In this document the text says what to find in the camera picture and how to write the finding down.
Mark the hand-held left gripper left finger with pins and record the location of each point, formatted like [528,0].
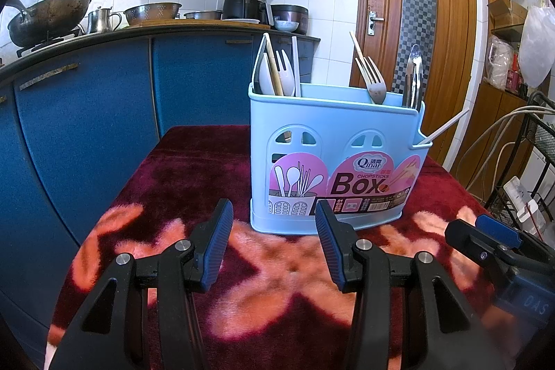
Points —
[217,248]

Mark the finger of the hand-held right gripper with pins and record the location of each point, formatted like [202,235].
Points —
[468,238]
[498,229]

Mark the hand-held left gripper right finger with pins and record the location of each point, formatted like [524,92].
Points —
[334,248]

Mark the light blue utensil holder box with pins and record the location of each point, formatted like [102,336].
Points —
[303,114]

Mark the beige fork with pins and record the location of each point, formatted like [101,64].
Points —
[377,90]

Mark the white fork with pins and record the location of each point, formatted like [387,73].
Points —
[287,81]

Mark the white spoon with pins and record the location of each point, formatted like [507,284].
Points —
[266,79]

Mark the wooden chopstick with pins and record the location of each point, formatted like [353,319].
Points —
[359,47]
[275,66]

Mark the white power strip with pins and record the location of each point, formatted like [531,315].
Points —
[518,194]

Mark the red floral blanket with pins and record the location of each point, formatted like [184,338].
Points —
[195,162]

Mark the wooden shelf unit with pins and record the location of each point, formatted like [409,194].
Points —
[498,114]

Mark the clear plastic bag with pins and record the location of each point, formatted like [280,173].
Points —
[498,60]

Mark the blue base cabinets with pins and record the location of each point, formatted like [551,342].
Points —
[86,127]

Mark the white plastic bag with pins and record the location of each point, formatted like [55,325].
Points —
[537,45]

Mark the cardboard box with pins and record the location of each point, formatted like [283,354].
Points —
[505,12]

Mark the white bowl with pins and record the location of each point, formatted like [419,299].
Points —
[286,26]

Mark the white plate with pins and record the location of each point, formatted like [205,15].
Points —
[240,21]

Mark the wooden cutting board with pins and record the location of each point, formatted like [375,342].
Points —
[173,23]

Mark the dark rice cooker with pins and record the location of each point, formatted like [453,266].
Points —
[295,16]

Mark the steel mixing bowl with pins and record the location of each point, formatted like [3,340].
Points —
[151,12]

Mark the black air fryer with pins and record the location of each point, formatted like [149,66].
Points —
[243,1]

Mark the steel kettle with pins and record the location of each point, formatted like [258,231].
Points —
[102,22]

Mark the gas stove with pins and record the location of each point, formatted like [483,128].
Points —
[43,42]

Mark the black wok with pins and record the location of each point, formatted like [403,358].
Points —
[47,16]

